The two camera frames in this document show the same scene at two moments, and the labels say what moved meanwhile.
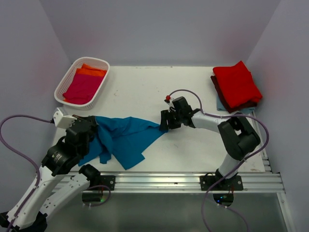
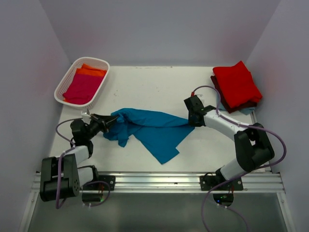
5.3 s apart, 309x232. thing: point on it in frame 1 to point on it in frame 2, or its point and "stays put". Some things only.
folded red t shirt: x=237 y=84 stays put
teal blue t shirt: x=123 y=139 to x=160 y=132
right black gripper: x=169 y=120 to x=193 y=121
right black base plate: x=235 y=183 stays put
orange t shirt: x=87 y=69 stays put
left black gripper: x=89 y=123 to x=104 y=123
